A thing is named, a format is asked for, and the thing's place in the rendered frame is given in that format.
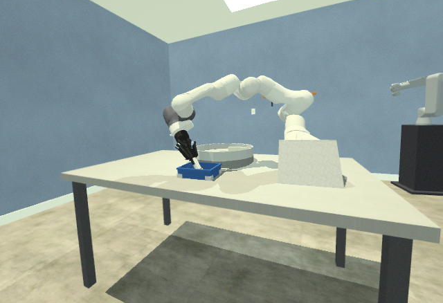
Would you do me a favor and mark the blue shallow tray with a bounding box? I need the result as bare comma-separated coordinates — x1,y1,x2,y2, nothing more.
177,162,222,181

